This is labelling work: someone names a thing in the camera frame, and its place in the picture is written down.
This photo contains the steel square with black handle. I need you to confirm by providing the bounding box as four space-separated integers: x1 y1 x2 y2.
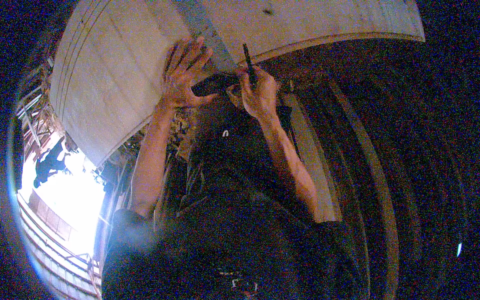
175 0 241 98

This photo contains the metal scaffold frame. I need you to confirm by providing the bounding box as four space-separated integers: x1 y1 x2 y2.
16 60 65 152

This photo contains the black marker pen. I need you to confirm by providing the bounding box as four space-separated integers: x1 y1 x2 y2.
242 43 259 89

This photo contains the person's right hand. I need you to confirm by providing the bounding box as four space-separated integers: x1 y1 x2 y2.
229 66 281 121

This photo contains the metal railing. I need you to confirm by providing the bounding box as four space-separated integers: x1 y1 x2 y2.
17 189 103 299

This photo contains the person's left hand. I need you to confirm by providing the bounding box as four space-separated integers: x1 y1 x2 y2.
159 35 219 112

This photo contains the person's body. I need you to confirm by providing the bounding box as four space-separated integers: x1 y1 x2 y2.
101 97 372 300

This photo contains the large white board panel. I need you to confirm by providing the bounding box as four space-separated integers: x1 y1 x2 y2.
49 0 426 168

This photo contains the wooden frame beam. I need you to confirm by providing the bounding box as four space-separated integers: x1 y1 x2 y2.
279 80 400 300

